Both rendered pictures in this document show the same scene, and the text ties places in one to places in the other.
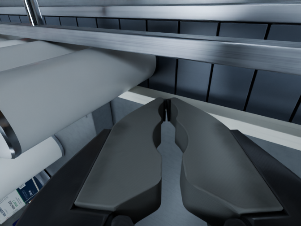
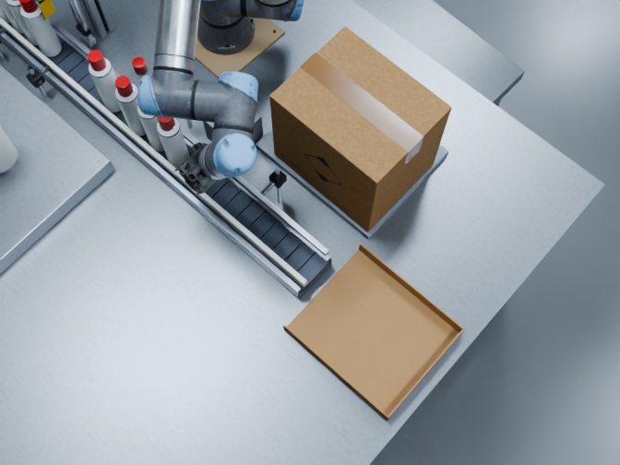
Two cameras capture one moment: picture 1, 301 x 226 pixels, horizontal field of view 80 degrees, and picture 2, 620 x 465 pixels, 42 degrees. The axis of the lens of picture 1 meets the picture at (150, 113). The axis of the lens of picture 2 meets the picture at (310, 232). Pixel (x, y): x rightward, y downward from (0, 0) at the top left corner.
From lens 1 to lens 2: 173 cm
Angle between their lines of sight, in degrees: 51
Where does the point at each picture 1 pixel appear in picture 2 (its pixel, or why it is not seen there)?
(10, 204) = not seen: outside the picture
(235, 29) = not seen: hidden behind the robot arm
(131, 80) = (182, 157)
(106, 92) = (180, 150)
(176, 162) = (130, 237)
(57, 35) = not seen: hidden behind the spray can
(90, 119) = (101, 164)
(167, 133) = (143, 213)
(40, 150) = (11, 149)
